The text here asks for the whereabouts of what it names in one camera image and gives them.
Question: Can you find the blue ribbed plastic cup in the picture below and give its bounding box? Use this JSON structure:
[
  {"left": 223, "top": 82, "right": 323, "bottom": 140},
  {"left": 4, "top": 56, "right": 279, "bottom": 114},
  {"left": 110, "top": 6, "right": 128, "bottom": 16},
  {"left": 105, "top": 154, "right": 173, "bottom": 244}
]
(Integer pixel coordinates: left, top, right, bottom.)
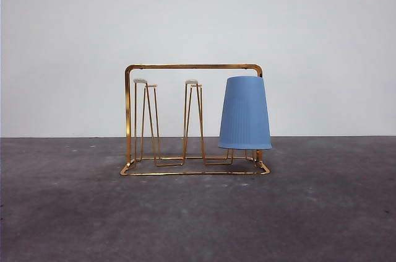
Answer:
[{"left": 217, "top": 76, "right": 273, "bottom": 151}]

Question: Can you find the gold wire cup rack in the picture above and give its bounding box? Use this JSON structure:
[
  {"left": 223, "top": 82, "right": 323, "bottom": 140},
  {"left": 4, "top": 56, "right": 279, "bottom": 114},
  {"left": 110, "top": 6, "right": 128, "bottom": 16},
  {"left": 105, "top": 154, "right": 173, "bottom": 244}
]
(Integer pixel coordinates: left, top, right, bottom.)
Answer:
[{"left": 119, "top": 63, "right": 272, "bottom": 178}]

